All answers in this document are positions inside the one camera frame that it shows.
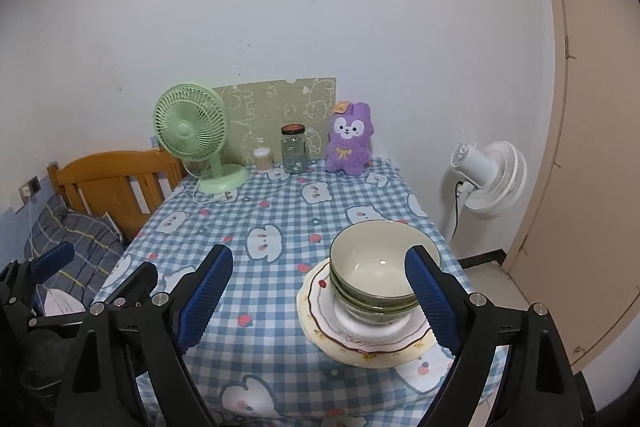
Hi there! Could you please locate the purple plush toy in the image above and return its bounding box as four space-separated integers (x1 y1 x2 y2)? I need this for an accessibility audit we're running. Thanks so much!
325 101 373 175

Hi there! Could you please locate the wooden bed headboard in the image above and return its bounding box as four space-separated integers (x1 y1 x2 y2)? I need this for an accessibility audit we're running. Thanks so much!
47 150 186 243

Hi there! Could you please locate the white standing fan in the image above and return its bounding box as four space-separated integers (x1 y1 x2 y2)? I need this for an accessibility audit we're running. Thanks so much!
450 140 528 220

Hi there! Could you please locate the grey plaid pillow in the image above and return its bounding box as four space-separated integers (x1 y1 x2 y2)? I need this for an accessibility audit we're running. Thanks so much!
25 194 126 303

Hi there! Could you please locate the green printed board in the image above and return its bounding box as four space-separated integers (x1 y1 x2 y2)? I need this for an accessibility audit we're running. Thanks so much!
212 78 337 170

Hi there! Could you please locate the scalloped yellow flower plate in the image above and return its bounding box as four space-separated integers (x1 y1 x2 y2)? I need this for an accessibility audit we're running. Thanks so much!
296 257 443 369

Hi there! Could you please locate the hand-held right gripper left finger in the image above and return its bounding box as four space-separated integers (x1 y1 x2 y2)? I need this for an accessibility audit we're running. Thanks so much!
52 243 235 427

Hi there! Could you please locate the green desk fan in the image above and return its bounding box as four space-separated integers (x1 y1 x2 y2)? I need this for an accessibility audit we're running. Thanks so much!
153 82 250 195

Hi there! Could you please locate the cream floral bowl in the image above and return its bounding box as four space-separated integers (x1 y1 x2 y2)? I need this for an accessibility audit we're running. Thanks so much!
329 220 442 303
336 292 421 324
331 279 420 314

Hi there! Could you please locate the blue checked tablecloth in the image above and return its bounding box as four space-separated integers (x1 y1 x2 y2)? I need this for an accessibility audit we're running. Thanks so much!
90 157 503 427

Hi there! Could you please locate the white fan cable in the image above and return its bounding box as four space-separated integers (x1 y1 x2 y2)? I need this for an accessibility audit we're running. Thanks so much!
192 187 240 204

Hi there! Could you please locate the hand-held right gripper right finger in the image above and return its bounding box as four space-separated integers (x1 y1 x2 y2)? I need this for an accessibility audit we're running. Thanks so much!
404 244 585 427

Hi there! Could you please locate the beige door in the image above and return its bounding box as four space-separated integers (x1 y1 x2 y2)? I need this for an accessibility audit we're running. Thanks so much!
502 0 640 368

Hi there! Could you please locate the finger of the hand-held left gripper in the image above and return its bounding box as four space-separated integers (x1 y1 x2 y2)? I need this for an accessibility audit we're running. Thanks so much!
0 241 76 305
25 261 160 333

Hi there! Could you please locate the white plate with red pattern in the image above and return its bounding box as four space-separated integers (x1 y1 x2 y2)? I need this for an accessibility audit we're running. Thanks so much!
307 259 433 353

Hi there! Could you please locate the black fan cable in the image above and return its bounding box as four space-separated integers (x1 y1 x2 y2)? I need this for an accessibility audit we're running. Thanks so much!
451 181 473 240

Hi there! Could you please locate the glass jar with black lid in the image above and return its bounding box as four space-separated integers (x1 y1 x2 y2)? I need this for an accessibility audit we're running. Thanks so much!
280 124 308 174

